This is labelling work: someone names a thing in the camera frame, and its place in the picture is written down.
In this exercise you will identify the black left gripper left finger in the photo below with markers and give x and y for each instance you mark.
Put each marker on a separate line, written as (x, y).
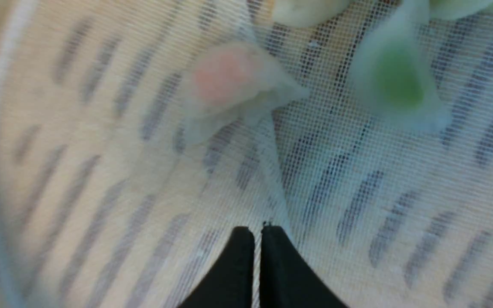
(228, 284)

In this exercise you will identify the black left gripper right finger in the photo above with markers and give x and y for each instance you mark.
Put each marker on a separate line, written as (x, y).
(286, 280)

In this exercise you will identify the green dumpling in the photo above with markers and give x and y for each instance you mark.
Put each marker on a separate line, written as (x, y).
(392, 79)

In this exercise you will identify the white mesh steamer liner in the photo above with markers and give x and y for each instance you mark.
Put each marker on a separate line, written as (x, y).
(103, 205)

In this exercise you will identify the pink dumpling in steamer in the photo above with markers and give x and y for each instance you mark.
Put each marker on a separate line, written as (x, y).
(237, 80)

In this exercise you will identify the pale dumpling in steamer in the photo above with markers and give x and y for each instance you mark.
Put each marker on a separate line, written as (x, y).
(306, 13)

